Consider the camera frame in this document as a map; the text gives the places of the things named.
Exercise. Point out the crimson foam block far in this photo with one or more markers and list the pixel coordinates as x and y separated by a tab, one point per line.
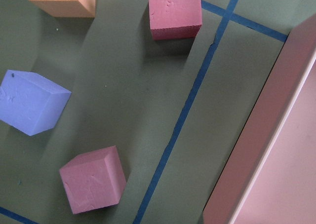
175	19

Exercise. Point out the pink plastic tray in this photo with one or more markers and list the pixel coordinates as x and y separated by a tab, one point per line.
270	176

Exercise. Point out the crimson foam block near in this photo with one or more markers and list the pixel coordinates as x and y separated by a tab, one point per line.
93	180

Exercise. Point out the orange foam block right side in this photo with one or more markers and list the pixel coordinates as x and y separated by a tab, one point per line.
67	8

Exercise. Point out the purple foam block right side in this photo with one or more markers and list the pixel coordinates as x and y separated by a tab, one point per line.
30	102

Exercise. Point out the crimson foam block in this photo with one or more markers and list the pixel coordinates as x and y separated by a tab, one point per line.
175	19
93	180

